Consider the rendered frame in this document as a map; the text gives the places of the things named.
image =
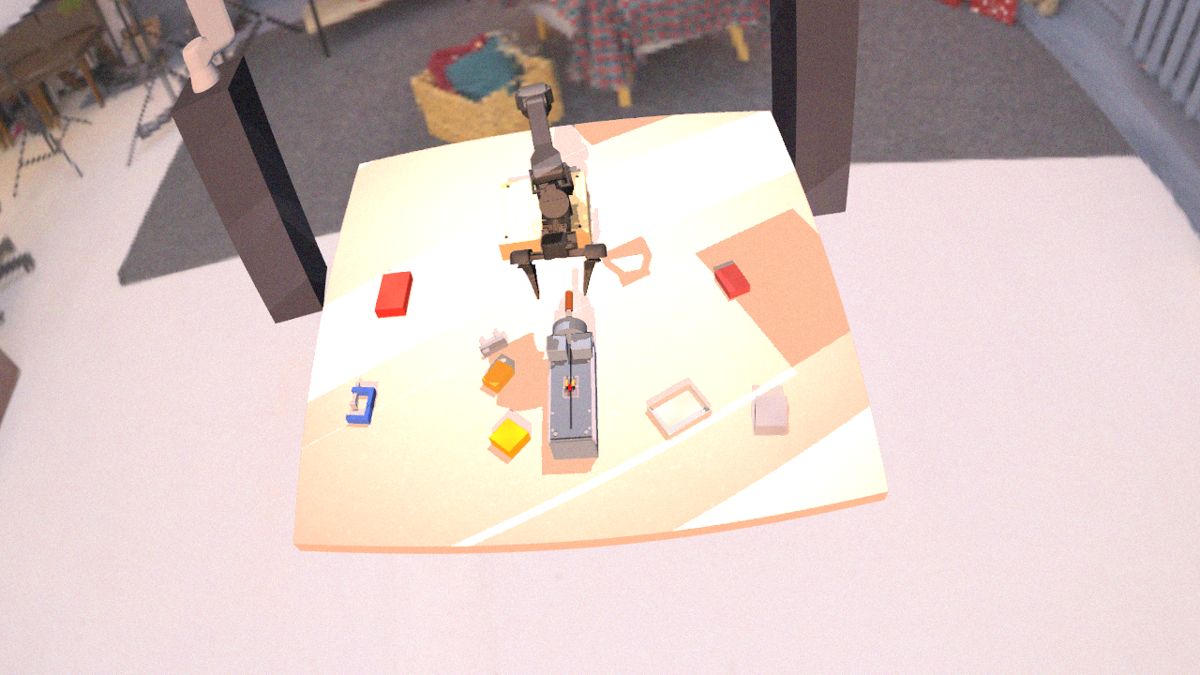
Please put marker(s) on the blue rectangular block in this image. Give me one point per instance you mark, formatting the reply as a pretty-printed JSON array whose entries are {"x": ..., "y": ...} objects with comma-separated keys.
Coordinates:
[{"x": 358, "y": 391}]

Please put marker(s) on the red rectangular block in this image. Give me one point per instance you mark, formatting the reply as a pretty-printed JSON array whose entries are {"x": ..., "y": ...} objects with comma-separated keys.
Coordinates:
[
  {"x": 394, "y": 295},
  {"x": 732, "y": 281}
]

